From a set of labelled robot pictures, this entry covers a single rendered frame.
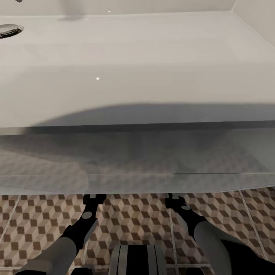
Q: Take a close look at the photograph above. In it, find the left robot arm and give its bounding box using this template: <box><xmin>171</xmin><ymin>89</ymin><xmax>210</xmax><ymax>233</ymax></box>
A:
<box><xmin>14</xmin><ymin>194</ymin><xmax>107</xmax><ymax>275</ymax></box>

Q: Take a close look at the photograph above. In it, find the robot trunk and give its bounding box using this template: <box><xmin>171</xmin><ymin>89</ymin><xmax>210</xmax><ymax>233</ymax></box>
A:
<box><xmin>108</xmin><ymin>245</ymin><xmax>167</xmax><ymax>275</ymax></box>

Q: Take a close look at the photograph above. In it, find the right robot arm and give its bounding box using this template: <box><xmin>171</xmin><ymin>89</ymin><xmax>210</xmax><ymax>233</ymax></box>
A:
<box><xmin>165</xmin><ymin>193</ymin><xmax>275</xmax><ymax>275</ymax></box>

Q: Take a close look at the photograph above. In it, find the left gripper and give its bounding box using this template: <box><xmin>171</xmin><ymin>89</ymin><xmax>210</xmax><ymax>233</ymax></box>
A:
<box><xmin>83</xmin><ymin>194</ymin><xmax>107</xmax><ymax>206</ymax></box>

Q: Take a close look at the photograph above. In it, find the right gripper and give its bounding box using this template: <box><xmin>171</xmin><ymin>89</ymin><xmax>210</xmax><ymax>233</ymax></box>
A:
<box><xmin>165</xmin><ymin>197</ymin><xmax>184</xmax><ymax>210</ymax></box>

